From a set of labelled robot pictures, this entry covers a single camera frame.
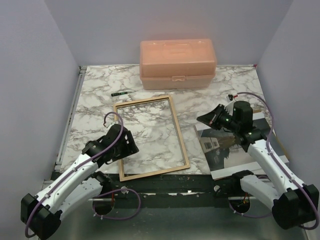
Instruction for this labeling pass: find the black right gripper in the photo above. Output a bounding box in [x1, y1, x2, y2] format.
[197, 104, 240, 132]

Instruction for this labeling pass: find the rectangular picture frame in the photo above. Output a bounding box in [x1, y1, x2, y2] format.
[113, 95, 190, 182]

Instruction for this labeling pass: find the glossy photo print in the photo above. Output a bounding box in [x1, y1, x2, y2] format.
[193, 112, 288, 180]

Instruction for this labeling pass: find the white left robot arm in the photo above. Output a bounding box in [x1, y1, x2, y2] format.
[20, 123, 139, 240]

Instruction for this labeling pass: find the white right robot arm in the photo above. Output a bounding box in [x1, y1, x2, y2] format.
[197, 100, 320, 230]

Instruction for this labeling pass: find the small green black screwdriver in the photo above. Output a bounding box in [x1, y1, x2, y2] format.
[110, 91, 134, 97]

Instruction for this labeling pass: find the orange translucent plastic toolbox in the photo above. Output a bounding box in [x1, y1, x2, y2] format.
[139, 38, 217, 90]

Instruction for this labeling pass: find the brown cardboard backing sheet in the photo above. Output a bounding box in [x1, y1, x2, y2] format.
[252, 109, 291, 161]

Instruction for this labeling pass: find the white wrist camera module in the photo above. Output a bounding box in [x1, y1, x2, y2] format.
[224, 93, 238, 115]

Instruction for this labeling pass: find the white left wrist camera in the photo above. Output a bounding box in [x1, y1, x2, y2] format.
[104, 121, 118, 129]

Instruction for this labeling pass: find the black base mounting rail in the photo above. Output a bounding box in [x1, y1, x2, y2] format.
[49, 172, 261, 210]

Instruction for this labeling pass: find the aluminium extrusion frame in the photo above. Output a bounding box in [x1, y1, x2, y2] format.
[57, 65, 266, 175]

